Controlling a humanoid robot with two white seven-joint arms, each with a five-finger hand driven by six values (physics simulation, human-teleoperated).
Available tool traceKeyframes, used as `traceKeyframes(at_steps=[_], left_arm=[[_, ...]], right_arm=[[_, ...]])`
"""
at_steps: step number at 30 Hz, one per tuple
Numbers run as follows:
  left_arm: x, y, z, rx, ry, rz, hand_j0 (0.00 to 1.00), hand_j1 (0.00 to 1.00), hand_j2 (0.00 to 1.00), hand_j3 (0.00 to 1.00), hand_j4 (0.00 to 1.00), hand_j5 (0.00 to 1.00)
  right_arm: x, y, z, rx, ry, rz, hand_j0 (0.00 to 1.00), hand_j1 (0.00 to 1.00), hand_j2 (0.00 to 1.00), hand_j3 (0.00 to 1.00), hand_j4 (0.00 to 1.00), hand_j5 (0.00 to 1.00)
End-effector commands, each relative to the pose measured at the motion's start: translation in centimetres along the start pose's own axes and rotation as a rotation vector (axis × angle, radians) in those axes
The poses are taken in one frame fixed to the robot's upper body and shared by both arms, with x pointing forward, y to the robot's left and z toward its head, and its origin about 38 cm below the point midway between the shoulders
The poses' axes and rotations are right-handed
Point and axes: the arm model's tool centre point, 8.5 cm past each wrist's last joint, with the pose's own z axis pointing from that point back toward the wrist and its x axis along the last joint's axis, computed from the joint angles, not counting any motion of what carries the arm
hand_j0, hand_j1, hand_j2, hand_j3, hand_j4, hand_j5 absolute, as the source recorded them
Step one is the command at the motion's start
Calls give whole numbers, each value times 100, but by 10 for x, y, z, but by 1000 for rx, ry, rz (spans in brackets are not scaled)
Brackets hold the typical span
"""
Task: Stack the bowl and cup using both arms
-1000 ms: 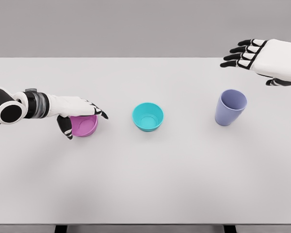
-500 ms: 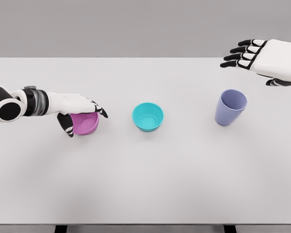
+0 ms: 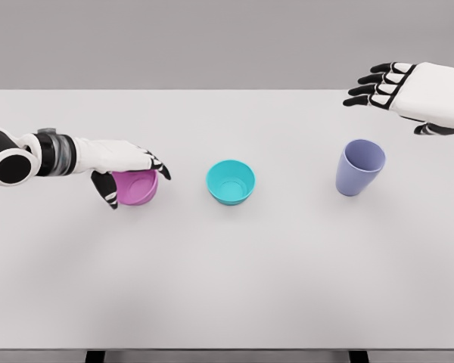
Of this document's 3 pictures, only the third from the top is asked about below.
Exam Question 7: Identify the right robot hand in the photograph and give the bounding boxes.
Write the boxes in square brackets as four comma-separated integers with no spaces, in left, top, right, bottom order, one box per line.
[342,61,454,135]

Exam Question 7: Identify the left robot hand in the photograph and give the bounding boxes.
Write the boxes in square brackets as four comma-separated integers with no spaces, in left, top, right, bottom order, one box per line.
[86,139,172,211]

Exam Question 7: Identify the pink bowl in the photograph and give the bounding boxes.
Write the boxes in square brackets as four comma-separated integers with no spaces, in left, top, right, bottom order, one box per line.
[111,169,160,207]

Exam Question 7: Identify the lavender cup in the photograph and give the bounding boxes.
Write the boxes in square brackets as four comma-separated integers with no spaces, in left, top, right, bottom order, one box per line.
[334,138,387,197]

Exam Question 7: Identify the teal bowl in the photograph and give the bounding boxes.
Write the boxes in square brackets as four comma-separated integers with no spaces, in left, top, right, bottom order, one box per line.
[205,159,258,207]

